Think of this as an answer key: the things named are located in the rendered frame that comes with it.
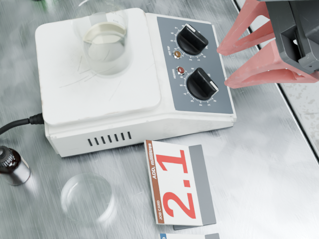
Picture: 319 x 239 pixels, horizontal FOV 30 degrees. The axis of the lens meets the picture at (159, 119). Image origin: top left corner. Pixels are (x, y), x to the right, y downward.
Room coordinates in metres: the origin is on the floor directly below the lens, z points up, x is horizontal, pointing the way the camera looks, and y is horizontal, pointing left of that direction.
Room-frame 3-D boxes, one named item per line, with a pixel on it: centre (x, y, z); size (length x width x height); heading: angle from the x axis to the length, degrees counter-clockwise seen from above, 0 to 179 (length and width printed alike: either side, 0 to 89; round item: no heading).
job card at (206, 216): (0.19, -0.01, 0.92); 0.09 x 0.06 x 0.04; 0
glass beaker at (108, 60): (0.31, 0.04, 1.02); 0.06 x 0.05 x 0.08; 39
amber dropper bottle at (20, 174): (0.24, 0.17, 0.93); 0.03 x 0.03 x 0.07
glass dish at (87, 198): (0.19, 0.09, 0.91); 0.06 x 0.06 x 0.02
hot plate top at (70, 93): (0.31, 0.06, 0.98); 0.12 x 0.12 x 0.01; 2
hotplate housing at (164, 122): (0.31, 0.03, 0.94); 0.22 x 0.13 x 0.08; 92
